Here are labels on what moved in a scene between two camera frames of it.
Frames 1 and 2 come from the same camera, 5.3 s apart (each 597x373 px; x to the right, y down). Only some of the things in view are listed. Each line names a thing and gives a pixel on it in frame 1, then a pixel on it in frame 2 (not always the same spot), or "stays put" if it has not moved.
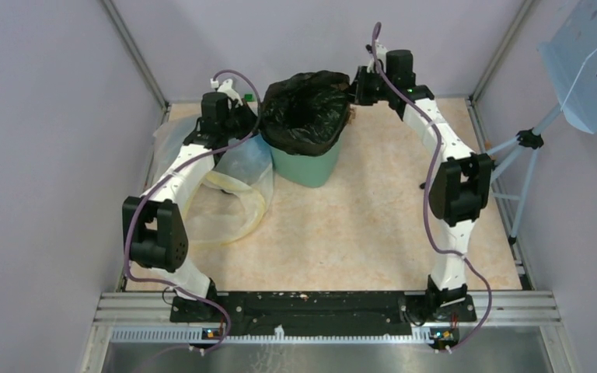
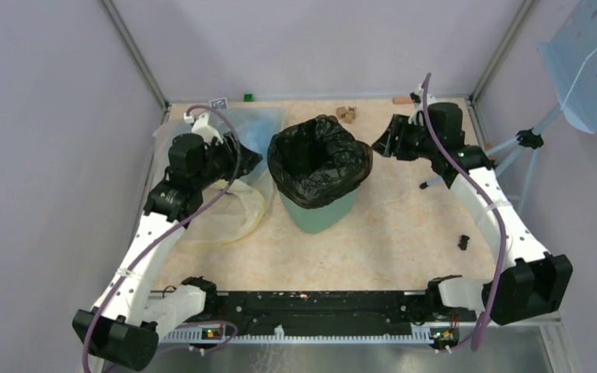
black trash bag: x=303 y=114 → x=316 y=162
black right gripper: x=357 y=90 → x=399 y=127
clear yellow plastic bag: x=237 y=191 stays put
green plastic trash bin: x=313 y=171 → x=320 y=219
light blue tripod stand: x=531 y=139 stays put
